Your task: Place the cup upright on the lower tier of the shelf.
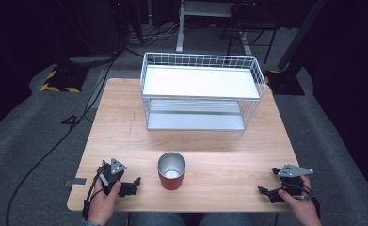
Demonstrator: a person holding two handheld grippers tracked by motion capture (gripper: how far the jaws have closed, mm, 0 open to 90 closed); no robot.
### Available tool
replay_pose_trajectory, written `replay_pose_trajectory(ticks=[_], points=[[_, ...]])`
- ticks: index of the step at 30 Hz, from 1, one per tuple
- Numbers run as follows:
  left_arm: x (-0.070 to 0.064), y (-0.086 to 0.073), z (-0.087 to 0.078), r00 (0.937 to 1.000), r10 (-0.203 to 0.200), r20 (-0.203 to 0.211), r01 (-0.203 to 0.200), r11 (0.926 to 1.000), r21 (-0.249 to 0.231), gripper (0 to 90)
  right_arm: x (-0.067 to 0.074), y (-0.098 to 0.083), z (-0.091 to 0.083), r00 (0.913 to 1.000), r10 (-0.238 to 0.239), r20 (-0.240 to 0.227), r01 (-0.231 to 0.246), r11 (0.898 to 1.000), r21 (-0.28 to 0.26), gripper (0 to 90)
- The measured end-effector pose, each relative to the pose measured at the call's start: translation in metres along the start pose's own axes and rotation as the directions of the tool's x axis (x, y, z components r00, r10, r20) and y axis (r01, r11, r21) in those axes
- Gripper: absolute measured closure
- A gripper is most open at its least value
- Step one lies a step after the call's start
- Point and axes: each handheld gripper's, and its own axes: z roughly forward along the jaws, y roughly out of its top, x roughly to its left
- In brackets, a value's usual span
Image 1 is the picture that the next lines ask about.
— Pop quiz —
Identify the white desk frame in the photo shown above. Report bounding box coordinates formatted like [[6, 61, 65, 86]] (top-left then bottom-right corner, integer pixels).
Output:
[[175, 0, 255, 57]]

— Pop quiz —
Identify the grey tape strip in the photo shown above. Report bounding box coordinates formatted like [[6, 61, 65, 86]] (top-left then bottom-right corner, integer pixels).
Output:
[[63, 177, 88, 188]]

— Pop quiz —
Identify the person's right leg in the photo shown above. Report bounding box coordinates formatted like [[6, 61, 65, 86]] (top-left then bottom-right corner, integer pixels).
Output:
[[200, 212, 255, 226]]

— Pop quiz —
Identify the black stand base yellow edge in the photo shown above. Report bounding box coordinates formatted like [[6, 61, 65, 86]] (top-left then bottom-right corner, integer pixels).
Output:
[[264, 69, 306, 96]]

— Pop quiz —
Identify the person's left leg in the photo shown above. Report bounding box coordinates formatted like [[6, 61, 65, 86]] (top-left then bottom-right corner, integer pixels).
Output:
[[128, 212, 186, 226]]

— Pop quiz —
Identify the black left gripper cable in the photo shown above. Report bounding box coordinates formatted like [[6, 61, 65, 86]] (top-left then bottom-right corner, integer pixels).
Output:
[[81, 159, 108, 220]]

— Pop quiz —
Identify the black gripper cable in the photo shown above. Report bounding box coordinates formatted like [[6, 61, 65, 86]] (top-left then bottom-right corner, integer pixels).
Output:
[[81, 159, 108, 220], [285, 182, 316, 202]]

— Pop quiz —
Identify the long black floor cable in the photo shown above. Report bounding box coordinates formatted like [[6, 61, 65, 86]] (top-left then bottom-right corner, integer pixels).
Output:
[[5, 55, 119, 226]]

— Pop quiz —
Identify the black chair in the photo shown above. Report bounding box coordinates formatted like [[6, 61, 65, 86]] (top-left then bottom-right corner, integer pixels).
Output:
[[218, 2, 280, 65]]

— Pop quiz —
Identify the black slanted stand post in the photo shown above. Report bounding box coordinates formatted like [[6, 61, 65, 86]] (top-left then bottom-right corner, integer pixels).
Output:
[[277, 0, 328, 72]]

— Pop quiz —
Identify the person's left hand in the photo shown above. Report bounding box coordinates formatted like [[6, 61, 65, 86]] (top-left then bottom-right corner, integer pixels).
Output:
[[87, 178, 122, 226]]

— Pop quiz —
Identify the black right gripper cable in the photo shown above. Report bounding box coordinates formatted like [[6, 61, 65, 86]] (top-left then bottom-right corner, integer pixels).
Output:
[[285, 182, 316, 202]]

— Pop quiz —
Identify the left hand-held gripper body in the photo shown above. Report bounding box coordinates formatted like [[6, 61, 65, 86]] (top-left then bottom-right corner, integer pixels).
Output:
[[95, 157, 128, 196]]

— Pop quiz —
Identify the red cup with steel inside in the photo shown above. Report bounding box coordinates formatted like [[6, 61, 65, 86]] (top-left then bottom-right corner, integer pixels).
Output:
[[156, 152, 187, 191]]

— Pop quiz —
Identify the white wire shelf rack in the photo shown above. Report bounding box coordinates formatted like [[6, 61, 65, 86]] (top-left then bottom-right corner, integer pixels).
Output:
[[139, 52, 267, 132]]

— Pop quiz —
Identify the person's right hand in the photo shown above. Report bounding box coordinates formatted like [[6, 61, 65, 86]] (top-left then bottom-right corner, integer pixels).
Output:
[[277, 174, 323, 226]]

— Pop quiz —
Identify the bundle of floor cables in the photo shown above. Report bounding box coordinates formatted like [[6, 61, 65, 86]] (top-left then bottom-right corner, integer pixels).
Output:
[[121, 21, 181, 50]]

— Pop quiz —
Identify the yellow black striped stand base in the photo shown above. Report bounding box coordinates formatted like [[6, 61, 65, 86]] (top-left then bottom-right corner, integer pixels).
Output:
[[40, 63, 90, 94]]

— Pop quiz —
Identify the person's leg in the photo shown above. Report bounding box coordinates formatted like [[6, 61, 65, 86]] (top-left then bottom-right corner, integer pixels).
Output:
[[128, 212, 186, 226], [200, 212, 255, 226]]

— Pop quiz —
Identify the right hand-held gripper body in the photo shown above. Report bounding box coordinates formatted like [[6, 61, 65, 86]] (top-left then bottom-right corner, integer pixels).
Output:
[[277, 163, 314, 202]]

